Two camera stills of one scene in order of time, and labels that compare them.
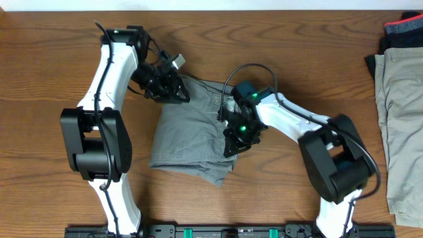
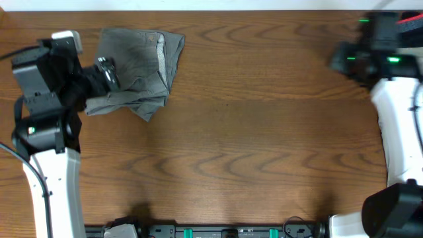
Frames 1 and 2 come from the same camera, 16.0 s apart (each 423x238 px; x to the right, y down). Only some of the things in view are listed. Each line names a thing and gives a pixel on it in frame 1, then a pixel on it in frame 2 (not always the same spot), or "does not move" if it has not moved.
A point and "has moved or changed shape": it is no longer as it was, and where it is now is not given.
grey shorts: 189,138 has moved or changed shape
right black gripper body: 250,131 to 349,61
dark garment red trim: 405,33 does not move
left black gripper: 170,89 to 91,76
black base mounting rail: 251,230 does not move
